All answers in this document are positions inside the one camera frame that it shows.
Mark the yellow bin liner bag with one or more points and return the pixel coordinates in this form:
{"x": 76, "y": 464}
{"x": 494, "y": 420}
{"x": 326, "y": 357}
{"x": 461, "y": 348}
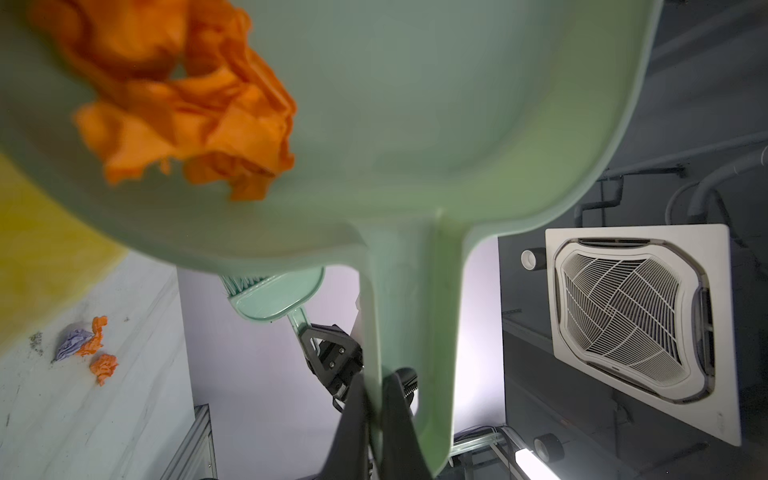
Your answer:
{"x": 49, "y": 258}

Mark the ceiling light tube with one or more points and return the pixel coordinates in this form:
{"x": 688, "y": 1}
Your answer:
{"x": 533, "y": 467}

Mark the white ceiling air conditioner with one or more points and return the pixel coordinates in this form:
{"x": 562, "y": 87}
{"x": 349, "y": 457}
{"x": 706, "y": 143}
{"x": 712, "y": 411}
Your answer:
{"x": 648, "y": 311}

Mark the orange scraps far right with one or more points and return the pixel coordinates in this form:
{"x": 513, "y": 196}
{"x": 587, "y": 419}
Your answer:
{"x": 88, "y": 343}

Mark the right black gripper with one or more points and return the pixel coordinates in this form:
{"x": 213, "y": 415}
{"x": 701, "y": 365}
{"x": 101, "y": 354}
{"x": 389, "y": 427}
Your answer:
{"x": 334, "y": 357}

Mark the green dustpan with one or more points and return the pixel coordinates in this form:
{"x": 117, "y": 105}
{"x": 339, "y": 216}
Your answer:
{"x": 423, "y": 128}

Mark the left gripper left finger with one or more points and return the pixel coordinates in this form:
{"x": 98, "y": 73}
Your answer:
{"x": 348, "y": 458}

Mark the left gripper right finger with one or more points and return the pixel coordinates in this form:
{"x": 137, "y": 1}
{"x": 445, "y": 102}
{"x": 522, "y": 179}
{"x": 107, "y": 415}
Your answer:
{"x": 401, "y": 454}

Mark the green hand brush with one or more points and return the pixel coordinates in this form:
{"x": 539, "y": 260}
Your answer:
{"x": 266, "y": 299}

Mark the orange scrap cluster right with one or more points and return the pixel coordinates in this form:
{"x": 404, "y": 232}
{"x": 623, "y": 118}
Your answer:
{"x": 176, "y": 81}

